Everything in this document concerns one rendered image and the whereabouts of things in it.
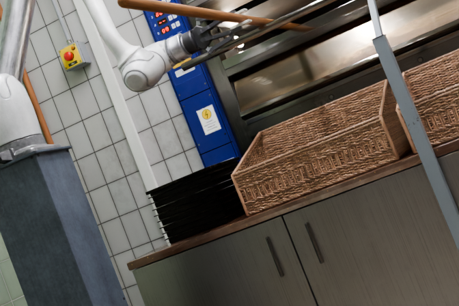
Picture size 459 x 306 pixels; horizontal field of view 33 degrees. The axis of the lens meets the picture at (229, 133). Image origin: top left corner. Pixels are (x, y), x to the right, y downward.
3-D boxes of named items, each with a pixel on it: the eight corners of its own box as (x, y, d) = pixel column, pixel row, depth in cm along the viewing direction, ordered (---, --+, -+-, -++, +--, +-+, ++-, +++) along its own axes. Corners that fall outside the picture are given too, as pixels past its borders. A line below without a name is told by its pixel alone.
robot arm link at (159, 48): (184, 60, 267) (173, 72, 255) (147, 78, 273) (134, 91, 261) (168, 33, 264) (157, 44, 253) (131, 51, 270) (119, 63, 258)
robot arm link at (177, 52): (182, 63, 265) (197, 57, 263) (171, 63, 257) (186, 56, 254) (173, 39, 266) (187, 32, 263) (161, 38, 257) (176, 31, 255)
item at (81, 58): (74, 72, 339) (65, 50, 340) (92, 62, 335) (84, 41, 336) (65, 72, 332) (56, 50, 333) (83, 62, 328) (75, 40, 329)
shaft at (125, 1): (128, 4, 176) (123, -8, 177) (118, 9, 177) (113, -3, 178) (315, 31, 336) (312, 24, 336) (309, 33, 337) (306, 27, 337)
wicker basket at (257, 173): (283, 197, 307) (257, 132, 309) (417, 145, 288) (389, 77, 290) (244, 218, 262) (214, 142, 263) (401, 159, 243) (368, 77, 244)
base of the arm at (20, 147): (-25, 175, 225) (-32, 158, 225) (16, 168, 246) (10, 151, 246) (25, 153, 219) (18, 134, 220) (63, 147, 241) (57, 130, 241)
